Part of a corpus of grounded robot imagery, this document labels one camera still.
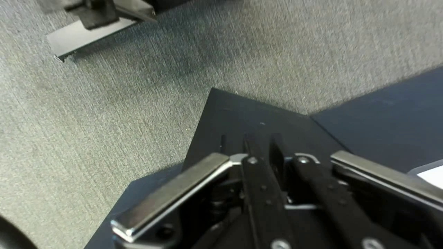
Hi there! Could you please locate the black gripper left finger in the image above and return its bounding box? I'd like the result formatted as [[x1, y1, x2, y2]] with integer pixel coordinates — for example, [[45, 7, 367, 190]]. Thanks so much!
[[110, 137, 298, 249]]

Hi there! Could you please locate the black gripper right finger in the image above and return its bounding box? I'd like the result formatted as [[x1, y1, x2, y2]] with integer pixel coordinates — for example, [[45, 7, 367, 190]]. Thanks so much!
[[290, 150, 443, 249]]

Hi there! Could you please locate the black cabinet door white label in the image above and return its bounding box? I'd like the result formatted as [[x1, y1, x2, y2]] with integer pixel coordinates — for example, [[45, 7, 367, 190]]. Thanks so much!
[[85, 87, 353, 249]]

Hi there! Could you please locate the black cabinet door blue label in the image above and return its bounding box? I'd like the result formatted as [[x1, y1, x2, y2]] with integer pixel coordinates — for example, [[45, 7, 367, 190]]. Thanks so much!
[[310, 67, 443, 177]]

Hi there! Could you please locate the grey perforated mounting plate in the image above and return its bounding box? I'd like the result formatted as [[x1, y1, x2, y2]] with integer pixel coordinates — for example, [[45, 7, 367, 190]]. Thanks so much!
[[38, 0, 160, 62]]

